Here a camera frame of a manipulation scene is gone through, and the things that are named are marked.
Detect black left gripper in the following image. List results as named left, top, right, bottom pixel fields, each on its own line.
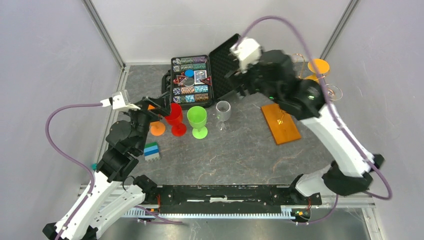
left=125, top=91, right=172, bottom=153

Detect orange wine glass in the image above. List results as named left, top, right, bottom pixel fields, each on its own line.
left=149, top=116, right=166, bottom=137

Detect red wine glass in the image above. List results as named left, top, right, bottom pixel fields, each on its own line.
left=164, top=103, right=187, bottom=137

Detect green wine glass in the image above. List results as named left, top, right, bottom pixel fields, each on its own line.
left=187, top=106, right=208, bottom=140

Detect clear wine glass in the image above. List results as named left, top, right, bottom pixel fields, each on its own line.
left=215, top=100, right=232, bottom=131
left=326, top=84, right=343, bottom=101

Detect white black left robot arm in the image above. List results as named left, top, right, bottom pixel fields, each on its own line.
left=42, top=92, right=171, bottom=240

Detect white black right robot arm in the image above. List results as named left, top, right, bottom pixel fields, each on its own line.
left=226, top=49, right=384, bottom=204

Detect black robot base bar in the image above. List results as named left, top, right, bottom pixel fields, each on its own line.
left=142, top=184, right=322, bottom=214

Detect wooden rack base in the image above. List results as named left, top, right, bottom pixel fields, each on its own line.
left=260, top=103, right=301, bottom=146

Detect yellow wine glass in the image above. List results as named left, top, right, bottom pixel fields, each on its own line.
left=304, top=58, right=331, bottom=84

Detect black poker chip case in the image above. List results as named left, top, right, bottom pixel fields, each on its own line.
left=161, top=33, right=240, bottom=110

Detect blue round chip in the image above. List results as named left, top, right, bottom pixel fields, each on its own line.
left=184, top=69, right=195, bottom=78

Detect playing card deck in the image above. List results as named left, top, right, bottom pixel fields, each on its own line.
left=193, top=70, right=207, bottom=85

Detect blue green toy block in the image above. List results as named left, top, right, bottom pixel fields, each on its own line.
left=143, top=142, right=161, bottom=162

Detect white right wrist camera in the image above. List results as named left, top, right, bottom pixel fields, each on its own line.
left=229, top=37, right=262, bottom=74

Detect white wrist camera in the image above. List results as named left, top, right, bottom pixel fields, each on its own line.
left=100, top=89, right=141, bottom=112
left=229, top=37, right=262, bottom=74

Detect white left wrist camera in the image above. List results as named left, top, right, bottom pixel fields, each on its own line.
left=100, top=89, right=141, bottom=112

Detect gold wire glass rack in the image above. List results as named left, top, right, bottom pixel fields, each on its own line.
left=277, top=53, right=326, bottom=121

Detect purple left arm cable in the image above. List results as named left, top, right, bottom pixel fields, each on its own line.
left=44, top=103, right=184, bottom=240

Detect slotted aluminium rail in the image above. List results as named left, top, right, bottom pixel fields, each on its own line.
left=122, top=207, right=295, bottom=220

